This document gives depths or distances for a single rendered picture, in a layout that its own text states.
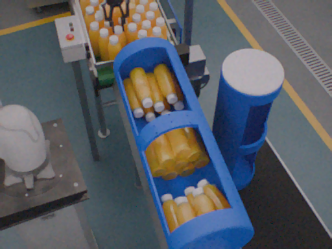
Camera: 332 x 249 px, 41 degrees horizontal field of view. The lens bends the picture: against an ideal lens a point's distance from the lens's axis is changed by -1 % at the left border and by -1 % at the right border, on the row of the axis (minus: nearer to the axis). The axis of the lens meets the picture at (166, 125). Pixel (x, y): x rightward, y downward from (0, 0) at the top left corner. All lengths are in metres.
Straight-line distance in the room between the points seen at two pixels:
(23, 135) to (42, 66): 2.08
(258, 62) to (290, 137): 1.16
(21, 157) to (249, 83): 1.00
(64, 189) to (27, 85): 1.90
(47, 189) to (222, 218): 0.64
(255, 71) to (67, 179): 0.94
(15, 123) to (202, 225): 0.68
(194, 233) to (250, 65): 0.94
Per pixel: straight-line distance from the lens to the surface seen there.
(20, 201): 1.67
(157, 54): 1.96
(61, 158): 1.75
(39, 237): 1.97
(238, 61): 2.08
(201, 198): 1.52
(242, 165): 2.78
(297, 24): 3.98
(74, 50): 2.10
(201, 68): 2.37
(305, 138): 3.20
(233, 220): 1.43
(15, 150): 1.56
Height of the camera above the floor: 2.51
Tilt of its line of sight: 54 degrees down
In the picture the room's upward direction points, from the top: 1 degrees clockwise
